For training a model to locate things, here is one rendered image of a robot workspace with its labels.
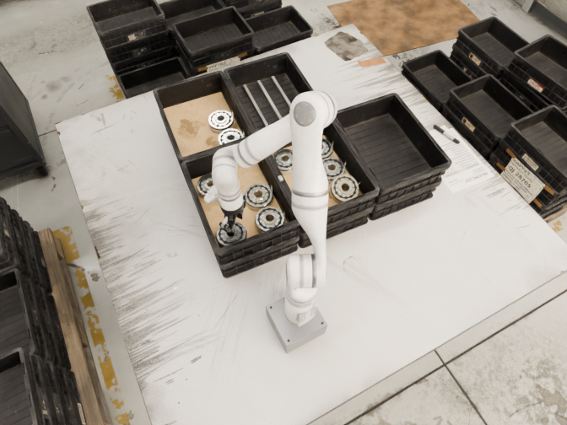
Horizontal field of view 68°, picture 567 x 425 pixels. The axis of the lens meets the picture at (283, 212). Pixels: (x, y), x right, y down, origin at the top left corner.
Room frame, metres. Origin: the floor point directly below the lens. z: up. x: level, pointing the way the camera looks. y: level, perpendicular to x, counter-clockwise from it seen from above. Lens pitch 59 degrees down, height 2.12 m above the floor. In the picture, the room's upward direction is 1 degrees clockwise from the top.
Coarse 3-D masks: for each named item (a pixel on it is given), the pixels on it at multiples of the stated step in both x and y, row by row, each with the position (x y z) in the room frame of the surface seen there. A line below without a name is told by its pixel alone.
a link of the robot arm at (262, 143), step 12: (336, 108) 0.72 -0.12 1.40; (288, 120) 0.74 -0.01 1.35; (264, 132) 0.72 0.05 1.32; (276, 132) 0.71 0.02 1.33; (288, 132) 0.71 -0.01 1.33; (240, 144) 0.71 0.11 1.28; (252, 144) 0.70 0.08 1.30; (264, 144) 0.69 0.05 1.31; (276, 144) 0.70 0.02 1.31; (252, 156) 0.68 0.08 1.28; (264, 156) 0.68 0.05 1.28
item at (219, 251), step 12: (204, 156) 0.96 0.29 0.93; (276, 180) 0.85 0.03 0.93; (192, 192) 0.80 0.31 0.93; (204, 216) 0.71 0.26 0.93; (276, 228) 0.66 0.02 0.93; (288, 228) 0.67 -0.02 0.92; (240, 240) 0.62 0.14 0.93; (252, 240) 0.62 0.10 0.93; (216, 252) 0.58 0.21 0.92; (228, 252) 0.58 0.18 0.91
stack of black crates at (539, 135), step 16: (544, 112) 1.54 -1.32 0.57; (560, 112) 1.53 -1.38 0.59; (512, 128) 1.42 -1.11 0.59; (528, 128) 1.51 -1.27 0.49; (544, 128) 1.51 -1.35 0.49; (560, 128) 1.48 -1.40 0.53; (512, 144) 1.39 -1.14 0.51; (528, 144) 1.32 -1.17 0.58; (544, 144) 1.41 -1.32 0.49; (560, 144) 1.41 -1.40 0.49; (496, 160) 1.40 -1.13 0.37; (528, 160) 1.29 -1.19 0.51; (544, 160) 1.23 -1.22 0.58; (560, 160) 1.30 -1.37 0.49; (544, 176) 1.20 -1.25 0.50; (560, 176) 1.14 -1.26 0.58; (544, 192) 1.15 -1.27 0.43; (560, 192) 1.11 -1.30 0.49; (544, 208) 1.10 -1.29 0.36; (560, 208) 1.22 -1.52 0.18
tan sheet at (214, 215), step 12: (240, 168) 0.98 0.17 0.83; (252, 168) 0.98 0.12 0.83; (192, 180) 0.92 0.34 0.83; (240, 180) 0.92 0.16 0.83; (252, 180) 0.92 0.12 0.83; (264, 180) 0.92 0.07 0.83; (204, 204) 0.81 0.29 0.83; (216, 204) 0.82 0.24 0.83; (276, 204) 0.82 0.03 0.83; (216, 216) 0.77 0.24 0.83; (252, 216) 0.77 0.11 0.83; (216, 228) 0.72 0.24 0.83; (252, 228) 0.72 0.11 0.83; (216, 240) 0.67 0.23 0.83
